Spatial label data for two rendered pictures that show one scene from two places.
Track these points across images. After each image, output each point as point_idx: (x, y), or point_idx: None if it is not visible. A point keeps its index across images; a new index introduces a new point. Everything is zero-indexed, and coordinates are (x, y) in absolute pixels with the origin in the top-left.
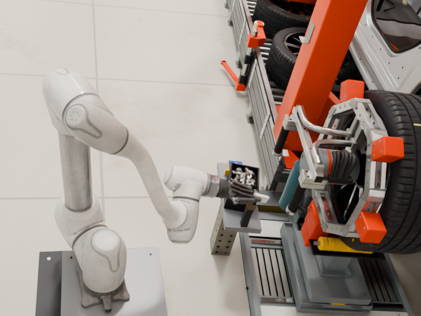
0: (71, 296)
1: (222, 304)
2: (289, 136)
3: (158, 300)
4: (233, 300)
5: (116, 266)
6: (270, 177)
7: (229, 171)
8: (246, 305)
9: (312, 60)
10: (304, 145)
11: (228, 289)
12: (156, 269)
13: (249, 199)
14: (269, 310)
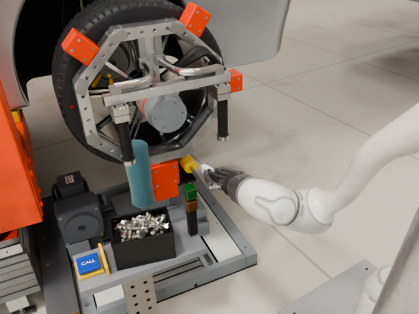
0: None
1: (226, 304)
2: (37, 194)
3: (342, 280)
4: (215, 296)
5: None
6: (24, 284)
7: (122, 251)
8: (213, 284)
9: None
10: (180, 86)
11: (204, 304)
12: (309, 298)
13: (226, 168)
14: (219, 254)
